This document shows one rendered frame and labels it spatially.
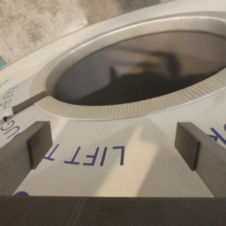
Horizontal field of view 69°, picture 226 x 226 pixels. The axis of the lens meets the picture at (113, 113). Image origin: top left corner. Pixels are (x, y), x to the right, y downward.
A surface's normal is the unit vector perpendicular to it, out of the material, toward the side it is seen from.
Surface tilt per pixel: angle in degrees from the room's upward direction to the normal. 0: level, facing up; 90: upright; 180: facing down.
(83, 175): 90
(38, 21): 0
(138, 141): 90
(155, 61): 15
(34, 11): 0
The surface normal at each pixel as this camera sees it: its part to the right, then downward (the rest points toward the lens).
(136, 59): -0.07, 0.64
